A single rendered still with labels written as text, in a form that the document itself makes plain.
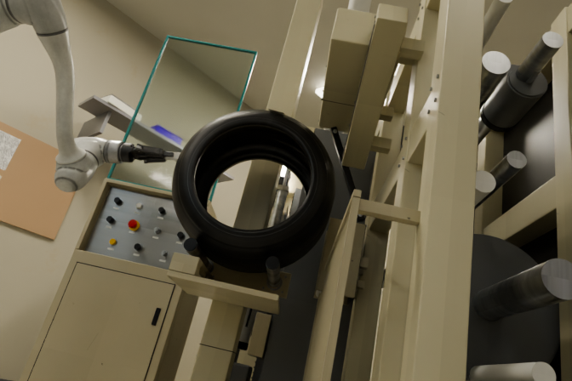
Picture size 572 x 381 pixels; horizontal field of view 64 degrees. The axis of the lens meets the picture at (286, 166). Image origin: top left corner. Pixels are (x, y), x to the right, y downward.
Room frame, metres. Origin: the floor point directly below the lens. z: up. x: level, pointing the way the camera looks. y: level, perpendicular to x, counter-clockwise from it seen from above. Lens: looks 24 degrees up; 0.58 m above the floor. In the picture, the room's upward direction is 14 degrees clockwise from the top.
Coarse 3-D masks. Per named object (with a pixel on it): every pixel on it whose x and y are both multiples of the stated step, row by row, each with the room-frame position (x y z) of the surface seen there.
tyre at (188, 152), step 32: (224, 128) 1.50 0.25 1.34; (256, 128) 1.67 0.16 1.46; (288, 128) 1.48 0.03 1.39; (192, 160) 1.51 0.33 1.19; (224, 160) 1.79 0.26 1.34; (288, 160) 1.76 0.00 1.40; (320, 160) 1.47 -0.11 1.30; (192, 192) 1.50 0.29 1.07; (320, 192) 1.47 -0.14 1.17; (192, 224) 1.52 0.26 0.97; (224, 224) 1.49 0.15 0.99; (288, 224) 1.47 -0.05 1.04; (320, 224) 1.51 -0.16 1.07; (224, 256) 1.55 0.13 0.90; (256, 256) 1.52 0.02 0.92; (288, 256) 1.56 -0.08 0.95
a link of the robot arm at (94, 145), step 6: (78, 138) 1.64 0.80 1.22; (84, 138) 1.64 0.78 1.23; (90, 138) 1.64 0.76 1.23; (96, 138) 1.64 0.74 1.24; (78, 144) 1.62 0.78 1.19; (84, 144) 1.61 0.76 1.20; (90, 144) 1.61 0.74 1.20; (96, 144) 1.62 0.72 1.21; (102, 144) 1.63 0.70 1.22; (90, 150) 1.60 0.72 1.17; (96, 150) 1.62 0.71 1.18; (102, 150) 1.63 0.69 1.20; (96, 156) 1.62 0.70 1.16; (102, 156) 1.64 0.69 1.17; (102, 162) 1.67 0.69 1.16
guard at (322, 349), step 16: (352, 192) 0.98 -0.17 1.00; (352, 208) 0.97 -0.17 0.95; (352, 224) 0.97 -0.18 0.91; (336, 240) 1.34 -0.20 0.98; (352, 240) 0.96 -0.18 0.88; (336, 256) 1.26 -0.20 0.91; (336, 272) 1.17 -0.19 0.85; (336, 288) 0.98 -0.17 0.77; (320, 304) 1.70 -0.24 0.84; (336, 304) 0.97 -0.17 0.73; (320, 320) 1.53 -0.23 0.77; (336, 320) 0.97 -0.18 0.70; (320, 336) 1.35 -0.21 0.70; (336, 336) 0.96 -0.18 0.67; (320, 352) 1.23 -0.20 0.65; (320, 368) 1.14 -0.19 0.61
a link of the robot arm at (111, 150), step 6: (108, 144) 1.63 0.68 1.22; (114, 144) 1.63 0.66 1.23; (120, 144) 1.63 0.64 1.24; (108, 150) 1.63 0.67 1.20; (114, 150) 1.62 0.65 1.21; (120, 150) 1.63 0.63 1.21; (108, 156) 1.64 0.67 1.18; (114, 156) 1.64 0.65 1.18; (108, 162) 1.68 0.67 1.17; (114, 162) 1.67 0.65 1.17; (120, 162) 1.68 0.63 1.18
